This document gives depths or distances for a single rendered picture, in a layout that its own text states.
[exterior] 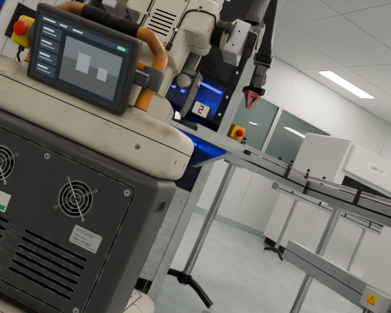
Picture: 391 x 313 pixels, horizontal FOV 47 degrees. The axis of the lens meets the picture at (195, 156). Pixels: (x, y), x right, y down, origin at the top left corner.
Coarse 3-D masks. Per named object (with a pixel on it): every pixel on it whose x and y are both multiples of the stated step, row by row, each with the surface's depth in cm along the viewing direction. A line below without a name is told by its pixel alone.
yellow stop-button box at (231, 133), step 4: (232, 124) 244; (232, 128) 242; (236, 128) 241; (240, 128) 242; (228, 132) 244; (232, 132) 241; (244, 132) 244; (228, 136) 244; (232, 136) 241; (236, 136) 242; (240, 140) 243
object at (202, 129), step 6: (198, 126) 194; (204, 132) 195; (210, 132) 196; (216, 132) 197; (216, 138) 198; (222, 138) 199; (228, 138) 200; (228, 144) 200; (234, 144) 201; (240, 144) 202; (240, 150) 203
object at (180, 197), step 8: (176, 192) 235; (184, 192) 236; (176, 200) 235; (184, 200) 237; (176, 208) 236; (168, 216) 235; (176, 216) 237; (168, 224) 236; (176, 224) 237; (160, 232) 235; (168, 232) 236; (160, 240) 235; (168, 240) 237; (152, 248) 234; (160, 248) 236; (152, 256) 235; (160, 256) 237; (152, 264) 236; (144, 272) 235; (152, 272) 236; (152, 280) 237
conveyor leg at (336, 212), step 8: (336, 208) 251; (336, 216) 254; (328, 224) 255; (328, 232) 254; (320, 240) 255; (328, 240) 254; (320, 248) 254; (304, 280) 254; (312, 280) 254; (304, 288) 253; (296, 296) 255; (304, 296) 253; (296, 304) 253; (296, 312) 253
